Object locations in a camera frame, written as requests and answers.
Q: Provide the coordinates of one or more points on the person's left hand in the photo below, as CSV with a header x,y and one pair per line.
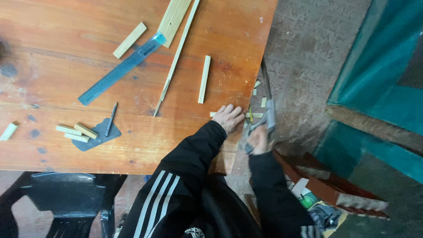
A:
x,y
228,118

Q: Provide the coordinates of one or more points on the person's right hand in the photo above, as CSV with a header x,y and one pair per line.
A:
x,y
257,140

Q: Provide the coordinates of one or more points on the person's right fingers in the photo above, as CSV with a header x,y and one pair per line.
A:
x,y
259,145

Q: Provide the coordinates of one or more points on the thin wooden strip being sawn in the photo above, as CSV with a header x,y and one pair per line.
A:
x,y
254,115

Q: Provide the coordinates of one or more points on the wooden offcut on floor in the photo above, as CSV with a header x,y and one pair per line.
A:
x,y
256,84
263,102

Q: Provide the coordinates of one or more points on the heap of clutter with green can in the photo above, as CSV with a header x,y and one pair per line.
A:
x,y
314,205

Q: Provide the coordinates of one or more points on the short wooden stick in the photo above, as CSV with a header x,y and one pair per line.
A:
x,y
204,79

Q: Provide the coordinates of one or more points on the person's black striped jacket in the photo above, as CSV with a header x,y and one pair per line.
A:
x,y
188,211

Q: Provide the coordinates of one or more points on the long thin pointed wooden strip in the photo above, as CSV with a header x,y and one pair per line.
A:
x,y
176,58

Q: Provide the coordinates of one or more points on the teal painted wooden board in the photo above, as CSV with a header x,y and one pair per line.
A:
x,y
380,82

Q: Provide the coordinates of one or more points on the dark pen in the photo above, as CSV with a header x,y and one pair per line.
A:
x,y
111,119

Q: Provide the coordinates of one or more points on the wide light wooden plank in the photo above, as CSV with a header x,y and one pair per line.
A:
x,y
173,20

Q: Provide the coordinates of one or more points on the blue transparent plastic ruler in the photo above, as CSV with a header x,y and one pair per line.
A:
x,y
123,68

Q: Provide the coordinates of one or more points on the grey sandpaper sheet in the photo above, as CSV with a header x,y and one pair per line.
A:
x,y
97,137

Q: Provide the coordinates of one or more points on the flat wooden block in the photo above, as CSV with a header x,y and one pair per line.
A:
x,y
130,40

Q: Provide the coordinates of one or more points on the small wooden piece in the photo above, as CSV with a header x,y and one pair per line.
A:
x,y
85,131
76,137
68,130

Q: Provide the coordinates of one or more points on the black plastic chair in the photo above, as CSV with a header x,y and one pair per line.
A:
x,y
66,205

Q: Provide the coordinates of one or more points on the small wooden offcut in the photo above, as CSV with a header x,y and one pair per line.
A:
x,y
8,131

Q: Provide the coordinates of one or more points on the red wooden frame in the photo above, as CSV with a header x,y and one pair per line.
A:
x,y
330,185

